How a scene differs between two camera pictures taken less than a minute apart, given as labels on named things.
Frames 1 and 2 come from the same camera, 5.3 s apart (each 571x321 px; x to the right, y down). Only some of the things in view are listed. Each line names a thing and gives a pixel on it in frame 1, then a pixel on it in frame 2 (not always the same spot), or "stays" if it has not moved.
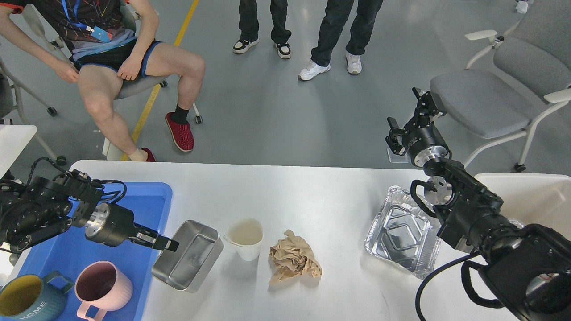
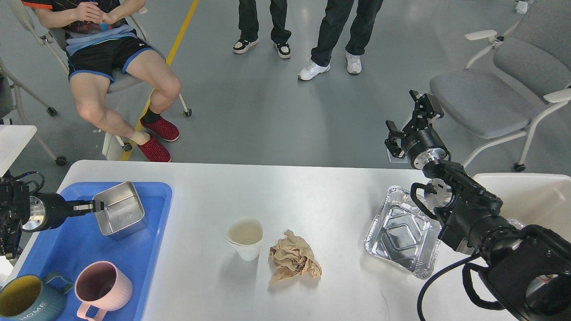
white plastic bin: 540,199 stays
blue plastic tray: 73,249 stays
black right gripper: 424,144 stays
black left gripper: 110,224 -> 46,211
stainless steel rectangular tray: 200,246 -> 123,215
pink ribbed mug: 101,284 stays
